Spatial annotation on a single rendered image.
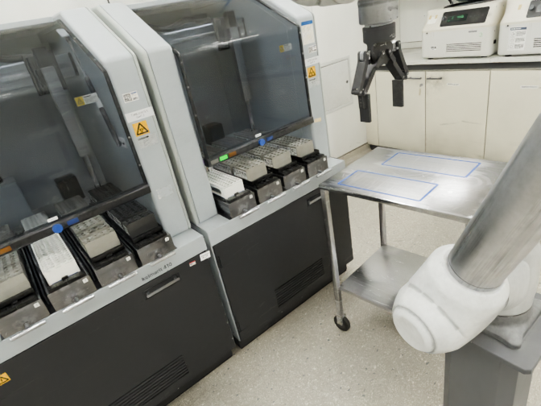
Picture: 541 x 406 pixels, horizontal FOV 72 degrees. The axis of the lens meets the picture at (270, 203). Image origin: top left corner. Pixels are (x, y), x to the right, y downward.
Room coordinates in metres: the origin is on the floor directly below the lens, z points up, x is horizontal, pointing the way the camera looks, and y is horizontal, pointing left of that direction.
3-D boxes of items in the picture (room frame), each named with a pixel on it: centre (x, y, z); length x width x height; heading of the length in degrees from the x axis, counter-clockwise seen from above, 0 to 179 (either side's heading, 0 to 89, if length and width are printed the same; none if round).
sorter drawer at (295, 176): (1.87, 0.04, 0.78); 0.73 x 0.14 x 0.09; 34
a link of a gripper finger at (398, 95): (0.98, -0.39, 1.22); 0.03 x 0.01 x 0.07; 34
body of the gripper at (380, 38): (0.94, -0.33, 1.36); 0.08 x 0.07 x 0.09; 124
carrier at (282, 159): (1.68, -0.09, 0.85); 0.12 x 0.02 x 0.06; 123
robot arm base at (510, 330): (0.70, -0.52, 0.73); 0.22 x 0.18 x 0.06; 124
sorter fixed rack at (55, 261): (1.20, 0.81, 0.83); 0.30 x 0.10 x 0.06; 34
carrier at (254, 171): (1.59, 0.04, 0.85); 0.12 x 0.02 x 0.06; 124
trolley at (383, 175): (1.29, -0.58, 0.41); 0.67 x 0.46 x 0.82; 39
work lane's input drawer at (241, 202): (1.70, 0.29, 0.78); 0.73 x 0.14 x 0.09; 34
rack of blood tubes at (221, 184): (1.59, 0.22, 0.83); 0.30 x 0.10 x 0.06; 34
